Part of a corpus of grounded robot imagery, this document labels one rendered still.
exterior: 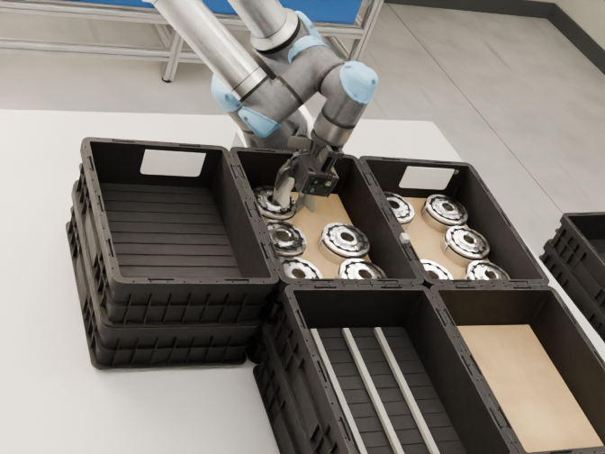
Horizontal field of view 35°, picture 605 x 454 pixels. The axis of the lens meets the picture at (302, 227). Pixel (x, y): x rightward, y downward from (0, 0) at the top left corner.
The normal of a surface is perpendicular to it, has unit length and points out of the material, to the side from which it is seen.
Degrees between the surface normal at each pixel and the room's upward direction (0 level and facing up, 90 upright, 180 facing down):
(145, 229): 0
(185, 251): 0
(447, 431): 0
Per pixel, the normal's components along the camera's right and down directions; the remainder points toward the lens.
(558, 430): 0.30, -0.74
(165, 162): 0.29, 0.67
